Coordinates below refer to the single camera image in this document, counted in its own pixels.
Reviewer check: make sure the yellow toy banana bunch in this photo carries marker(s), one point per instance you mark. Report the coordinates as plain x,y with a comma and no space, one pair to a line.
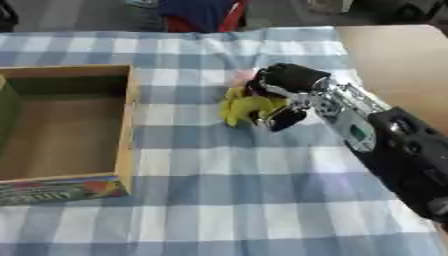
245,106

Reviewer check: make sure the tan cardboard box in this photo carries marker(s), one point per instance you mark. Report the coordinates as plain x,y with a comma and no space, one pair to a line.
61,133

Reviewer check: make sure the pink toy fruit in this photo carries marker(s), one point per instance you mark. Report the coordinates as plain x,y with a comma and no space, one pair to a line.
242,77

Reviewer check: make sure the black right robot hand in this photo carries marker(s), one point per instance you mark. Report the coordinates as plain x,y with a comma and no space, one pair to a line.
290,77

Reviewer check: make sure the silver and black right robot arm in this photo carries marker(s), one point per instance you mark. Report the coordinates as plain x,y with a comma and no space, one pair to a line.
385,140

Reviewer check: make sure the black chair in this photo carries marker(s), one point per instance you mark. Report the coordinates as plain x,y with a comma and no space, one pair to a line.
408,10

